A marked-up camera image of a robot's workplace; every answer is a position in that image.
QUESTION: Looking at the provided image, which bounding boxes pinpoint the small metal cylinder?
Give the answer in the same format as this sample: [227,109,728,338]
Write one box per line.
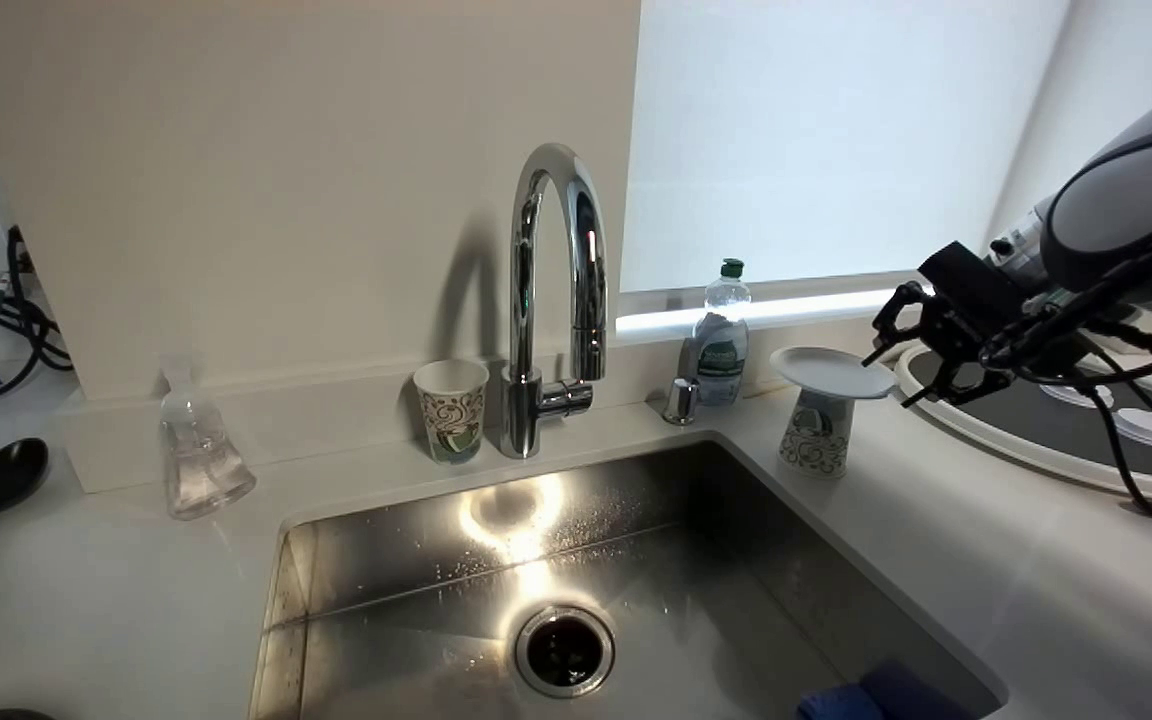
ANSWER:
[662,372,703,430]

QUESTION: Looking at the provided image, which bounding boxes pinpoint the white paper plate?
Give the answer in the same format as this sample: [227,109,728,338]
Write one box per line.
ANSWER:
[768,343,902,405]

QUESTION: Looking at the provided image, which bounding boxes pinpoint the green-capped plastic water bottle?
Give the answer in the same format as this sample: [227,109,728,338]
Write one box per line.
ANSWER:
[689,257,755,414]

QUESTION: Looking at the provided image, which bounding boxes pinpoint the blue sponge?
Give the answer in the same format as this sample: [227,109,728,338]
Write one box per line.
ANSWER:
[792,661,978,720]

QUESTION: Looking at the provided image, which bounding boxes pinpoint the patterned cup beside faucet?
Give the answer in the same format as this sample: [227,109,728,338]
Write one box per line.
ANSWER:
[407,353,493,468]

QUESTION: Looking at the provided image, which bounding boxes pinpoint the stainless steel sink basin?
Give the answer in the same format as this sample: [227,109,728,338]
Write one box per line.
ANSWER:
[250,430,1011,720]

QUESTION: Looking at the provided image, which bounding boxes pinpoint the wall cable bundle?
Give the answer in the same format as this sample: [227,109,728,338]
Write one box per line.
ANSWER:
[0,222,75,487]

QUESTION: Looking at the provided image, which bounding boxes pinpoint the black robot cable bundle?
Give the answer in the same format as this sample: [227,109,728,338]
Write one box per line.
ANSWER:
[973,223,1152,533]

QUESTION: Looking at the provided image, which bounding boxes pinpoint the white window blind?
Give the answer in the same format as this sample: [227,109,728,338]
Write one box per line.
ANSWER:
[622,0,1077,300]

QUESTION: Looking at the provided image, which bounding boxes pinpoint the patterned paper cup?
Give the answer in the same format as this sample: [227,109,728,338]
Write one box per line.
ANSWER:
[776,386,859,482]

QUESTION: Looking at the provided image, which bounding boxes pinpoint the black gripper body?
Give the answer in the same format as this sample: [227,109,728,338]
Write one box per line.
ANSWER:
[916,238,1049,362]

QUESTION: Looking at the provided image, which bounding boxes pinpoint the round sink drain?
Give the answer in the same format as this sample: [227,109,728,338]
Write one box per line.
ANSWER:
[510,601,622,702]

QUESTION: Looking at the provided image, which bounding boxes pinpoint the round black white-rimmed tray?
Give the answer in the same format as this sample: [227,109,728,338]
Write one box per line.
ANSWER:
[894,338,1152,509]

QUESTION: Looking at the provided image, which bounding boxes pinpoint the chrome kitchen faucet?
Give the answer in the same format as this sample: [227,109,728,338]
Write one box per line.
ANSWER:
[486,140,614,465]

